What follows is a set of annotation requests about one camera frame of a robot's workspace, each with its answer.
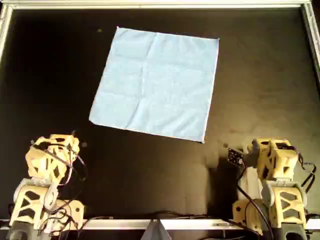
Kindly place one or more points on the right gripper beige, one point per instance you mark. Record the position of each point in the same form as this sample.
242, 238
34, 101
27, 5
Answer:
266, 160

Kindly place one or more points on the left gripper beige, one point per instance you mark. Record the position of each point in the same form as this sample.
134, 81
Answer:
63, 146

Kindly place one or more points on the light blue microfibre cloth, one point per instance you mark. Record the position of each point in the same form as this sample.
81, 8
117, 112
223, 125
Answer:
155, 85

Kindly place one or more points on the left beige robot arm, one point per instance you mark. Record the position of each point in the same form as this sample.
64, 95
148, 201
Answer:
27, 207

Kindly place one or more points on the right beige robot arm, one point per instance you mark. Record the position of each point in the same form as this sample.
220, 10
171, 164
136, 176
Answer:
287, 207

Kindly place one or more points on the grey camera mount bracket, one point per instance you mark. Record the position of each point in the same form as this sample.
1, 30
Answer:
253, 155

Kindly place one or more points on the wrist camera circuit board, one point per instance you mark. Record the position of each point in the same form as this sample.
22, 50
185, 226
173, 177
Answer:
235, 156

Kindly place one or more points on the grey pointed camera stand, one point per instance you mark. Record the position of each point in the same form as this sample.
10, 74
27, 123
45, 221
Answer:
156, 232

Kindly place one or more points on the aluminium table frame rail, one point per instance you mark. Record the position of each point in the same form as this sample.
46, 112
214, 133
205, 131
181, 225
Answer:
4, 25
160, 5
311, 27

